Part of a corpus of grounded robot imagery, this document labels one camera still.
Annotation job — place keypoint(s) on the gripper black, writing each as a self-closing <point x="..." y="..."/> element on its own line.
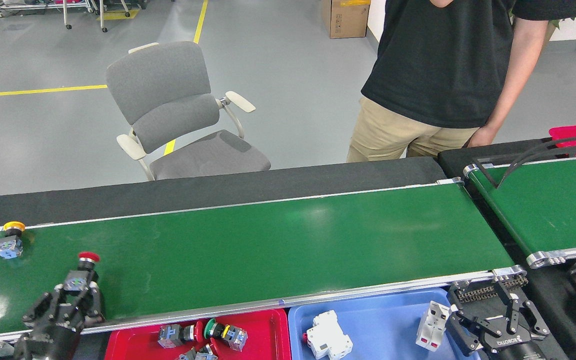
<point x="48" y="342"/>
<point x="513" y="347"/>

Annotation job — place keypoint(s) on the white circuit breaker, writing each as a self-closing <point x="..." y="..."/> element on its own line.
<point x="328" y="340"/>
<point x="430" y="327"/>

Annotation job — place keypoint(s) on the yellow mushroom push button switch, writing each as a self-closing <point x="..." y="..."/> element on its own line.
<point x="9" y="247"/>

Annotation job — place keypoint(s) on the black triangular guide frame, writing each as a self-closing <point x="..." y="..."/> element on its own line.
<point x="479" y="165"/>

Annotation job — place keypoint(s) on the green mushroom push button switch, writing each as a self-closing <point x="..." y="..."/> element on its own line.
<point x="238" y="340"/>

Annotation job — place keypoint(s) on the person's left forearm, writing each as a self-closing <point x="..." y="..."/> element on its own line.
<point x="510" y="90"/>

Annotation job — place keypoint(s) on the blue plastic tray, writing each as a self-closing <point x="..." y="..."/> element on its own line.
<point x="383" y="325"/>

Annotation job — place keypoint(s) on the short green conveyor belt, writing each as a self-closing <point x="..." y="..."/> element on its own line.
<point x="558" y="205"/>

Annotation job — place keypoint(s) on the long green conveyor belt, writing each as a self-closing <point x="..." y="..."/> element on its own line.
<point x="268" y="250"/>

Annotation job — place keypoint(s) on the person's left hand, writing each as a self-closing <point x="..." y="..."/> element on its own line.
<point x="482" y="136"/>

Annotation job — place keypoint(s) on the grey office chair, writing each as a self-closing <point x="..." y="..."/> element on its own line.
<point x="158" y="80"/>

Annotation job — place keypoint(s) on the person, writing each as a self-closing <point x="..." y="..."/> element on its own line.
<point x="433" y="65"/>

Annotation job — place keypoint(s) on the white wheeled stand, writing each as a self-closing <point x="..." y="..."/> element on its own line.
<point x="102" y="20"/>

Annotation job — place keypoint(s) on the gold plant pot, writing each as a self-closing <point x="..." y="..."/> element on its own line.
<point x="550" y="32"/>

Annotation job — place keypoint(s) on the metal shelf rack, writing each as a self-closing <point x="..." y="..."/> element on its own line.
<point x="38" y="6"/>

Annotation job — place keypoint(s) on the cardboard box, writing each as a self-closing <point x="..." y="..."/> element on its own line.
<point x="343" y="20"/>

